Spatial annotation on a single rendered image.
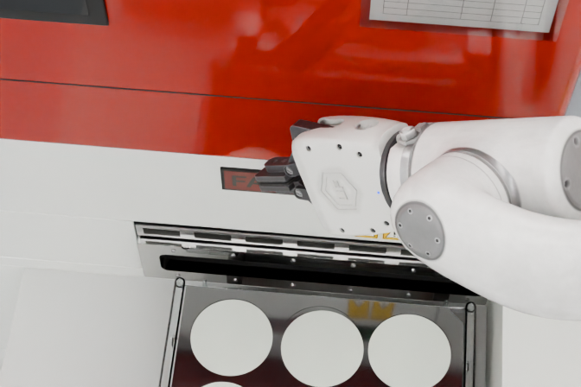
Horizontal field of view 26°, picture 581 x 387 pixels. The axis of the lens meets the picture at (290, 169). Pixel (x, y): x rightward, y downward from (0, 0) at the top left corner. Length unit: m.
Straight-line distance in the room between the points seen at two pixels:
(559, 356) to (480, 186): 0.60
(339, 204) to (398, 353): 0.48
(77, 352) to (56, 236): 0.15
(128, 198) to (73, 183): 0.07
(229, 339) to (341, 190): 0.50
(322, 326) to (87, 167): 0.35
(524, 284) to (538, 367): 0.59
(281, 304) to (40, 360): 0.32
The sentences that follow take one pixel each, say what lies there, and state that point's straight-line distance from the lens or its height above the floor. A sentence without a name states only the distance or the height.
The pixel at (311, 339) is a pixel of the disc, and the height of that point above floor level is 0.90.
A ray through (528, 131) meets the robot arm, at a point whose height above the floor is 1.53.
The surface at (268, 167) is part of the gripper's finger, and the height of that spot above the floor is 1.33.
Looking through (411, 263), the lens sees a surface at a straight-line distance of 1.54.
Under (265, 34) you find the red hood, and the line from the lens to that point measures 1.10.
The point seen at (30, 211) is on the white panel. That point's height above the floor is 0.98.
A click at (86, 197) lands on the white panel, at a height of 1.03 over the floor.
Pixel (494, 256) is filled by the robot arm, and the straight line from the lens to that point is 0.89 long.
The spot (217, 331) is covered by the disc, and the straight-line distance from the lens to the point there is 1.55.
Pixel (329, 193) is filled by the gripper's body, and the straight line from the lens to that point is 1.09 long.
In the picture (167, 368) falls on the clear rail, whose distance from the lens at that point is 1.53.
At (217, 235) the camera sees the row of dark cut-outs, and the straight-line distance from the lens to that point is 1.53.
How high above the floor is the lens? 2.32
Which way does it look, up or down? 59 degrees down
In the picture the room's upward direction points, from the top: straight up
